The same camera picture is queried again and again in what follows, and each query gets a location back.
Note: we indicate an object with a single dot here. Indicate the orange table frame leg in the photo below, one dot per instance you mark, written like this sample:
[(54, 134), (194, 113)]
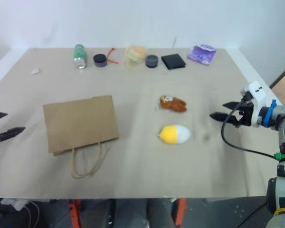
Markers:
[(180, 212), (74, 213)]

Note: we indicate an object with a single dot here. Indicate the white power strip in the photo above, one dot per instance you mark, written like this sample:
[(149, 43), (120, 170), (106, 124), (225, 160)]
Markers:
[(14, 203)]

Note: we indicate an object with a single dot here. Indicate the brown paper bag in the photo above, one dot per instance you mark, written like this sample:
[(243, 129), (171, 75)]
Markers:
[(80, 123)]

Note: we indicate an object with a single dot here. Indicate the black square pad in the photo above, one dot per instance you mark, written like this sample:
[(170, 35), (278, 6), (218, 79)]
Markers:
[(173, 61)]

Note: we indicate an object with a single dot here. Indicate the clear plastic cup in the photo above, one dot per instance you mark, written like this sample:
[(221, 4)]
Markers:
[(135, 55)]

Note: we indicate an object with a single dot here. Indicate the small white crumpled scrap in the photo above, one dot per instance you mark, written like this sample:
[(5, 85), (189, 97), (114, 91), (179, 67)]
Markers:
[(35, 71)]

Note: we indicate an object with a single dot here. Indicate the black round jar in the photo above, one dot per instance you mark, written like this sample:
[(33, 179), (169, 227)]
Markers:
[(100, 60)]

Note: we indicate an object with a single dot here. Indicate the yellow and white plush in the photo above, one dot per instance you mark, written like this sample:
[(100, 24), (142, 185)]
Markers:
[(171, 134)]

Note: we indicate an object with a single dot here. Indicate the brown teddy bear toy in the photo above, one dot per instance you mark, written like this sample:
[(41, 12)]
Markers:
[(174, 104)]

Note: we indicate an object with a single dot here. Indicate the blue wrist clamp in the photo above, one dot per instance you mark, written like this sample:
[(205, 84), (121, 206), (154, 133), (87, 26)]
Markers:
[(268, 113)]

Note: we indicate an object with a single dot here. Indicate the purple plastic packet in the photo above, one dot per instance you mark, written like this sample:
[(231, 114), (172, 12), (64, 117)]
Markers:
[(202, 54)]

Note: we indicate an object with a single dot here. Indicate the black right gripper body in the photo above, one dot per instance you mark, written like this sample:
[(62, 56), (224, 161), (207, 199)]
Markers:
[(245, 114)]

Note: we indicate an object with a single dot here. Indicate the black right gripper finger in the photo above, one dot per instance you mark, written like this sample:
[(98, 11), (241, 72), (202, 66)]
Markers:
[(219, 116), (230, 105)]

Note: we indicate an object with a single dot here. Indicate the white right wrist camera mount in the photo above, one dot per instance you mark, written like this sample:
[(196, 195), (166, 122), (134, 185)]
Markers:
[(257, 93)]

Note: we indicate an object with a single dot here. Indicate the green drink can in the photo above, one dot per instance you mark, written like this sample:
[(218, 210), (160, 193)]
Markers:
[(79, 55)]

